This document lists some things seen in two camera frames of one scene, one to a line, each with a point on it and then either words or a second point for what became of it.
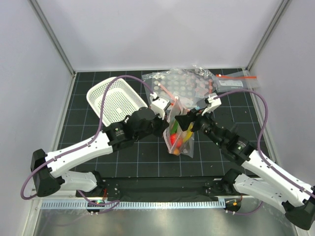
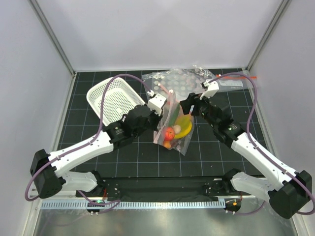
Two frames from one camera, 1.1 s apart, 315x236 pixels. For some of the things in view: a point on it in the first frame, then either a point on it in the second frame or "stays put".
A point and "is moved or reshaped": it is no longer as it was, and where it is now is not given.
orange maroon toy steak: x=176 y=152 to x=167 y=144
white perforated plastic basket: x=121 y=102 stays put
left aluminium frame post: x=45 y=23 stays put
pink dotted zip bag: x=189 y=85 stays put
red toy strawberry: x=173 y=138 to x=170 y=133
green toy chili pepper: x=174 y=127 to x=174 y=115
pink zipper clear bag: x=178 y=142 is moved or reshaped
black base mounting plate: x=133 y=188 stays put
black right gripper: x=184 y=120 to x=193 y=99
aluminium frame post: x=275 y=18 stays put
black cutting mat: x=149 y=158 stays put
